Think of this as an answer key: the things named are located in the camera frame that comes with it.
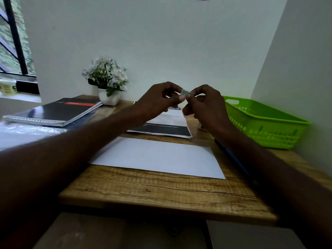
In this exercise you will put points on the person's right hand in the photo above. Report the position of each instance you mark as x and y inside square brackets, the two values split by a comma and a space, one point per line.
[210, 108]

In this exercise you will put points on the green plastic basket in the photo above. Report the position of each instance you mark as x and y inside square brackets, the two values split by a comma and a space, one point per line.
[269, 127]

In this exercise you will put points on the person's right forearm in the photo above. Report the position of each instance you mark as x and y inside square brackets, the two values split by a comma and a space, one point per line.
[282, 184]

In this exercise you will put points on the person's left hand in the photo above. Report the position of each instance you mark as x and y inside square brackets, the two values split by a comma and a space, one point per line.
[155, 103]

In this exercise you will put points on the small teal stamp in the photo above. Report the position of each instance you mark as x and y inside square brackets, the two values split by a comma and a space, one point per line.
[185, 92]

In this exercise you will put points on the black spiral notebook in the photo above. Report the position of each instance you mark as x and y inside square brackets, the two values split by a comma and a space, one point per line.
[57, 112]

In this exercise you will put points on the white flower plant in pot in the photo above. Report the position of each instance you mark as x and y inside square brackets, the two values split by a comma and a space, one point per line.
[107, 73]

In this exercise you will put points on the blue pen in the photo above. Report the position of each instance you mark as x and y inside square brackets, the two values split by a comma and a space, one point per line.
[233, 158]

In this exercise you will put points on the small cream jar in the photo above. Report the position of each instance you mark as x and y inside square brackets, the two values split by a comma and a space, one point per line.
[9, 87]

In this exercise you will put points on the white window sill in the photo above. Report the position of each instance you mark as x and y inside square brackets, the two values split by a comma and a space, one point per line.
[23, 97]

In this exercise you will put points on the person's left forearm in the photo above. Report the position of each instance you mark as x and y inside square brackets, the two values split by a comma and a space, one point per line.
[57, 165]

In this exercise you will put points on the stack of white envelopes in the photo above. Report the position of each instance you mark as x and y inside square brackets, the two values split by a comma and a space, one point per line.
[20, 140]

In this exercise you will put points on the printed sheet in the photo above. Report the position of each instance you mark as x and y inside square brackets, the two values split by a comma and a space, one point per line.
[171, 124]

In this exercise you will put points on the black window grille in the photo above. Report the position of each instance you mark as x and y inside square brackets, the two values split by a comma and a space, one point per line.
[15, 44]

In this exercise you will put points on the white envelope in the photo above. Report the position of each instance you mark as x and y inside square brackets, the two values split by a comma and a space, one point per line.
[160, 158]

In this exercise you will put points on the clear plastic sleeve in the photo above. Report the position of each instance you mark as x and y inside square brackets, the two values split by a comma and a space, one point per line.
[31, 130]

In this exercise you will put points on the blue book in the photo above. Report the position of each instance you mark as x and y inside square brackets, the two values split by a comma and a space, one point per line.
[83, 119]

